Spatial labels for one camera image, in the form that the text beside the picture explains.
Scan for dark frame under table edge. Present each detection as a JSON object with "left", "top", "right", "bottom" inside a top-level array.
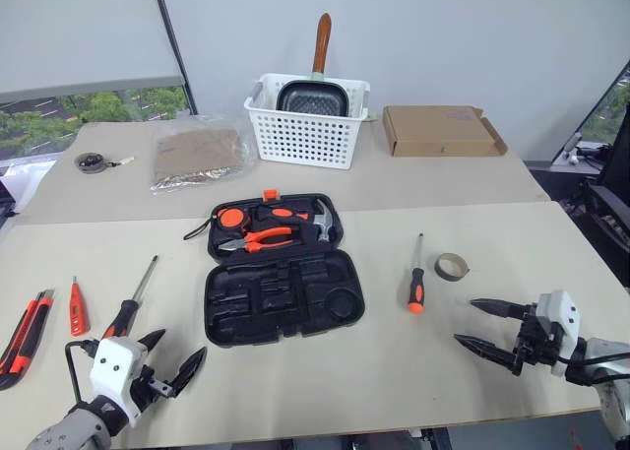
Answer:
[{"left": 339, "top": 427, "right": 454, "bottom": 450}]

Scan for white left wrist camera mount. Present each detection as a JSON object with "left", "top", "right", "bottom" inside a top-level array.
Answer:
[{"left": 90, "top": 336, "right": 150, "bottom": 427}]

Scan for orange handled pliers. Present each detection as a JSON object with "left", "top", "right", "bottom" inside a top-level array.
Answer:
[{"left": 218, "top": 226, "right": 295, "bottom": 254}]

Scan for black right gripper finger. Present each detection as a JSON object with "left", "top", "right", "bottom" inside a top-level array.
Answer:
[
  {"left": 453, "top": 334, "right": 518, "bottom": 372},
  {"left": 470, "top": 297, "right": 531, "bottom": 321}
]

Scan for short screwdriver black orange handle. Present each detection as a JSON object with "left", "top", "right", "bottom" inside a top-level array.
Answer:
[{"left": 406, "top": 231, "right": 426, "bottom": 315}]

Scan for white plastic sheet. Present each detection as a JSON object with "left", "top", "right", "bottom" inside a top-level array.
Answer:
[{"left": 0, "top": 159, "right": 58, "bottom": 215}]

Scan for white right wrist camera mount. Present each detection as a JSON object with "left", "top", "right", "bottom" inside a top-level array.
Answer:
[{"left": 535, "top": 289, "right": 578, "bottom": 377}]

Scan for flat brown cardboard box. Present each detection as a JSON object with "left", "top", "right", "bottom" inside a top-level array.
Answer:
[{"left": 382, "top": 104, "right": 509, "bottom": 159}]

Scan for orange black tape measure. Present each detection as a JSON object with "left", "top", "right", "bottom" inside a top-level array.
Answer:
[{"left": 183, "top": 206, "right": 250, "bottom": 242}]

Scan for orange voltage tester pen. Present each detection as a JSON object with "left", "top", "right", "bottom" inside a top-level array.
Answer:
[{"left": 69, "top": 276, "right": 92, "bottom": 338}]

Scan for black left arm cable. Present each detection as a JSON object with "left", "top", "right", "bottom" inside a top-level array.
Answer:
[{"left": 65, "top": 340, "right": 102, "bottom": 405}]

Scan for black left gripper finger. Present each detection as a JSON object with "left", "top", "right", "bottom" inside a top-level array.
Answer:
[
  {"left": 169, "top": 346, "right": 208, "bottom": 398},
  {"left": 136, "top": 328, "right": 167, "bottom": 356}
]

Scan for long screwdriver black orange handle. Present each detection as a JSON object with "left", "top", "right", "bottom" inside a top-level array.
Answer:
[{"left": 101, "top": 255, "right": 159, "bottom": 341}]

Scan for black window frame post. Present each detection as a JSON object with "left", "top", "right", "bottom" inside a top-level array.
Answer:
[{"left": 150, "top": 0, "right": 199, "bottom": 116}]

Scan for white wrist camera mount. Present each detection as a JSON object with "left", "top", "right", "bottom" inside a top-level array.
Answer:
[
  {"left": 90, "top": 336, "right": 150, "bottom": 427},
  {"left": 535, "top": 289, "right": 578, "bottom": 377}
]

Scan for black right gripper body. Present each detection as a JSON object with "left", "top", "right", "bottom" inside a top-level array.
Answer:
[{"left": 510, "top": 301, "right": 560, "bottom": 377}]

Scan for grey tape roll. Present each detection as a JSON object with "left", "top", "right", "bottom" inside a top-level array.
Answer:
[{"left": 434, "top": 252, "right": 472, "bottom": 283}]

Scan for orange black utility knife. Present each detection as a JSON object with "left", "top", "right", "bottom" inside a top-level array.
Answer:
[{"left": 0, "top": 289, "right": 56, "bottom": 391}]

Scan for dark laptop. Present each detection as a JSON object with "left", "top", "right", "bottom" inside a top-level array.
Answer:
[{"left": 0, "top": 176, "right": 21, "bottom": 220}]

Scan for clear bag with brown cardboard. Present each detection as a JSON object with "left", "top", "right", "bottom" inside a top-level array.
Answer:
[{"left": 149, "top": 114, "right": 257, "bottom": 195}]

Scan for black tool case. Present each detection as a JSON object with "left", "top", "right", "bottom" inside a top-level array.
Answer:
[{"left": 203, "top": 188, "right": 366, "bottom": 348}]

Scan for claw hammer with black handle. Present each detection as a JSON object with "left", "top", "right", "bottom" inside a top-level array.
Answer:
[{"left": 253, "top": 198, "right": 342, "bottom": 244}]

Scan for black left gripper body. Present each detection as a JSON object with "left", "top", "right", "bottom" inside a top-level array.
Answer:
[{"left": 130, "top": 364, "right": 174, "bottom": 415}]

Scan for white roller blind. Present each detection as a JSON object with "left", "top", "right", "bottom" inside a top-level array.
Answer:
[{"left": 0, "top": 0, "right": 186, "bottom": 104}]

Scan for square pan with brown handle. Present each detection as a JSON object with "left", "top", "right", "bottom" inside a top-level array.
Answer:
[{"left": 275, "top": 12, "right": 350, "bottom": 119}]

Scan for white perforated plastic basket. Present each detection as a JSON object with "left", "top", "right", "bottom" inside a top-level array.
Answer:
[{"left": 243, "top": 73, "right": 372, "bottom": 170}]

